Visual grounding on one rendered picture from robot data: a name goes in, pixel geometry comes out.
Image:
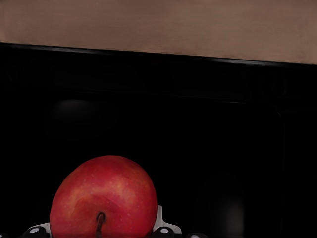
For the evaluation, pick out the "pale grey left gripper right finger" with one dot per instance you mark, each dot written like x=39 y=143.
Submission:
x=163 y=226

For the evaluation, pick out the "black tray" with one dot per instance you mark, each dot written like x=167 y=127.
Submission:
x=173 y=124

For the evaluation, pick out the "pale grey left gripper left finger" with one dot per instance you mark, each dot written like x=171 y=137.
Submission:
x=37 y=230

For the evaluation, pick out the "red apple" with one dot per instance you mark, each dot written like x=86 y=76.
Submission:
x=106 y=193

